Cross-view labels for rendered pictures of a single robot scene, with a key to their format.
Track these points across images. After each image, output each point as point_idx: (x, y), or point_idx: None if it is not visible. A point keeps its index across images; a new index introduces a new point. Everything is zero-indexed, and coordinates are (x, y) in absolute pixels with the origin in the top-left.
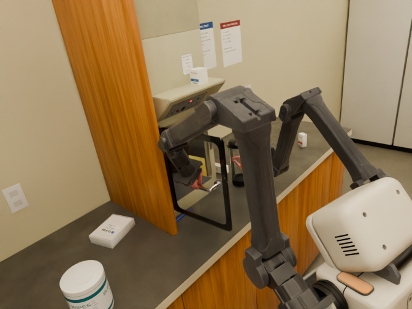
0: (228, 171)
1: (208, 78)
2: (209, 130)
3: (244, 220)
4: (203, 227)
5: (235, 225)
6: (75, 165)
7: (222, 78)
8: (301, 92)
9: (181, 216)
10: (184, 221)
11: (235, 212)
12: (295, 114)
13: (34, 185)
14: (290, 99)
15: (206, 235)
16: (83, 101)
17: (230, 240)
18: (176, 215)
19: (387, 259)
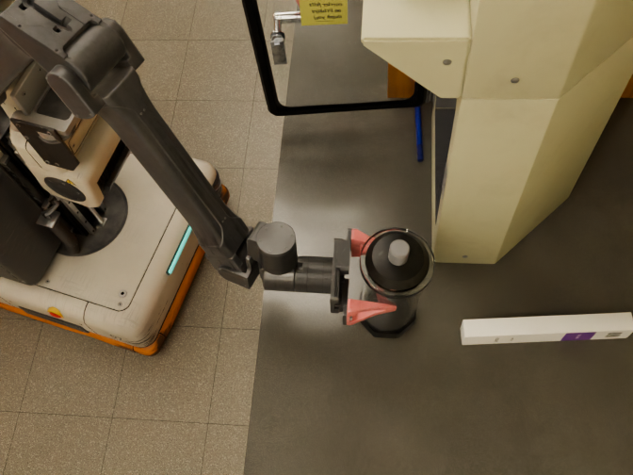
0: (464, 349)
1: (444, 27)
2: (448, 159)
3: (288, 188)
4: (350, 130)
5: (296, 167)
6: None
7: (371, 33)
8: (59, 42)
9: (416, 123)
10: (402, 124)
11: (322, 199)
12: (103, 81)
13: None
14: (82, 7)
15: (331, 117)
16: None
17: (283, 132)
18: (431, 123)
19: None
